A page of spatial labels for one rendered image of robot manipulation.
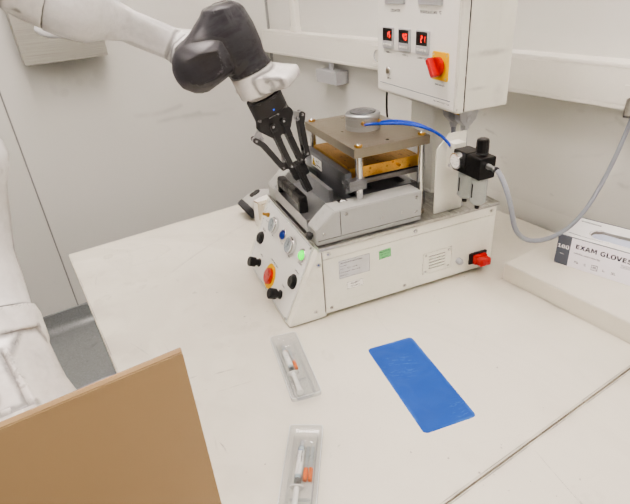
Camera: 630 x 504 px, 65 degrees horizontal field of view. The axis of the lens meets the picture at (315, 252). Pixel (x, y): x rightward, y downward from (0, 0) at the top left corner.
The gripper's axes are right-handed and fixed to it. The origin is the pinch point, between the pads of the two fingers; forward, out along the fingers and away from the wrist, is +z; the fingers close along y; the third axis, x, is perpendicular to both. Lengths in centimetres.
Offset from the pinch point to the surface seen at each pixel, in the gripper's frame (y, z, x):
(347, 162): -9.3, -0.2, 6.0
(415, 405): 8, 26, 47
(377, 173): -13.4, 3.7, 10.0
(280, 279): 16.2, 17.0, 5.8
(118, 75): 27, -18, -139
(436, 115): -33.5, 2.0, 4.4
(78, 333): 109, 70, -121
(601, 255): -45, 35, 36
